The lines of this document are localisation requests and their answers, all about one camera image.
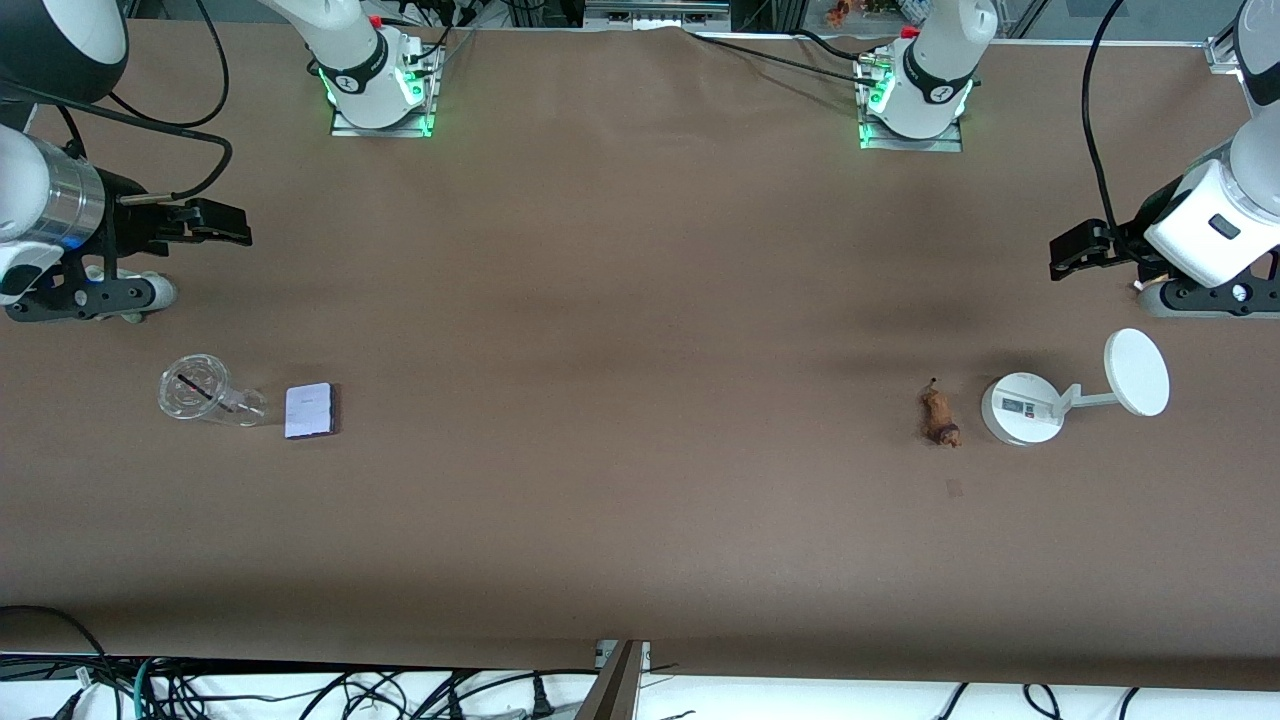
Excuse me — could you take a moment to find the black looped floor cable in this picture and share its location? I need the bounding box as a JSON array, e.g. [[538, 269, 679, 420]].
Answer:
[[0, 604, 113, 720]]

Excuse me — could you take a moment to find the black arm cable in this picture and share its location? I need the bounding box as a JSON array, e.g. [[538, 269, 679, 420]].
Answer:
[[1080, 0, 1151, 266], [0, 0, 233, 201]]

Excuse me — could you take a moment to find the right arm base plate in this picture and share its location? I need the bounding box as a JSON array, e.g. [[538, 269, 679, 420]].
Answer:
[[330, 40, 441, 138]]

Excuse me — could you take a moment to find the lilac phone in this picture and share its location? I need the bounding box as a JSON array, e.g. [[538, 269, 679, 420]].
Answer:
[[284, 382, 342, 440]]

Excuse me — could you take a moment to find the silver background rail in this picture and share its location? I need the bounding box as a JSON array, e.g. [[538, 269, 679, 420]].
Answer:
[[585, 0, 731, 26]]

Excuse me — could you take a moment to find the black tabletop cable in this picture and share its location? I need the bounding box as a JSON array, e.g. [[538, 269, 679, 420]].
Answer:
[[683, 28, 881, 86]]

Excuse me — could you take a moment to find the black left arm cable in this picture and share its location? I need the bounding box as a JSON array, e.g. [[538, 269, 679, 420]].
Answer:
[[1080, 0, 1151, 266]]

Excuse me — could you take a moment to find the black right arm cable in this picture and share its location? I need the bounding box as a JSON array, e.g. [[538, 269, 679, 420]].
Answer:
[[0, 0, 233, 201]]

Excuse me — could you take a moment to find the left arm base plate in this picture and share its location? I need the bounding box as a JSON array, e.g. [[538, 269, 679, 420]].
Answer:
[[858, 55, 966, 153]]

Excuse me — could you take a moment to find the black straw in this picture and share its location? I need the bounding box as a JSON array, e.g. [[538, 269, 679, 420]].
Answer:
[[178, 375, 251, 413]]

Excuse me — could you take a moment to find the brown table leg beam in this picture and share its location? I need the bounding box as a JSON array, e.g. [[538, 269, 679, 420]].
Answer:
[[575, 640, 646, 720]]

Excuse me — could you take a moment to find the white round desk lamp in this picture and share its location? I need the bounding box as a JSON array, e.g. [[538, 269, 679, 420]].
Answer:
[[980, 328, 1171, 447]]

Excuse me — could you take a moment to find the aluminium frame profile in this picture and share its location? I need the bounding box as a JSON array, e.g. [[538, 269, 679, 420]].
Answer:
[[1205, 0, 1251, 71]]

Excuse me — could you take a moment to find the clear plastic cup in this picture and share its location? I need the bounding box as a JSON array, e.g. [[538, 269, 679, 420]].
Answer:
[[158, 354, 268, 428]]

